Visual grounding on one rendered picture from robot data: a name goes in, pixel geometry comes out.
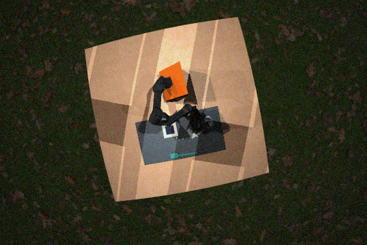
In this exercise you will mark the white square tile with dark centre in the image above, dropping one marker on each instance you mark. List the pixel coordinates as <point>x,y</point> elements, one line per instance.
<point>170,131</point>

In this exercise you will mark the dark grey mat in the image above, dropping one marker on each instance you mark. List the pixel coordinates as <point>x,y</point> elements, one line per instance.
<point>155,148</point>

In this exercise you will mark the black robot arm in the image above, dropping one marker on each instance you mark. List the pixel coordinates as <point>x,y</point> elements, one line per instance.
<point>157,114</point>

